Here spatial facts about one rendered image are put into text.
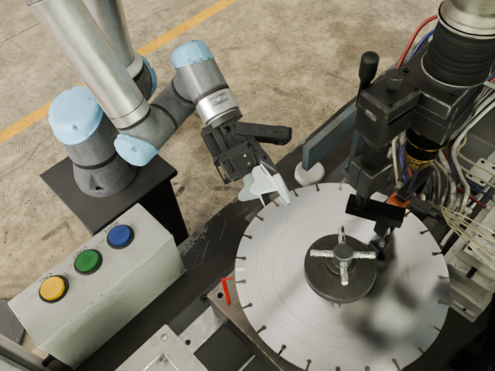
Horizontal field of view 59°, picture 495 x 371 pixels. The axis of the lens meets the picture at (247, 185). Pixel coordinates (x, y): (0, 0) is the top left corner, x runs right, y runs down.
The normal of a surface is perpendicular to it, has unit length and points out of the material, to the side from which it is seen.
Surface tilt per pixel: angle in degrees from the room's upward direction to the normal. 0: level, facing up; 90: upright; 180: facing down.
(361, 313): 0
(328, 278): 5
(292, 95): 0
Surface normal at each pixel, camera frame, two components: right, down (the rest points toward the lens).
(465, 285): -0.71, 0.60
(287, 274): -0.06, -0.58
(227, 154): 0.21, -0.12
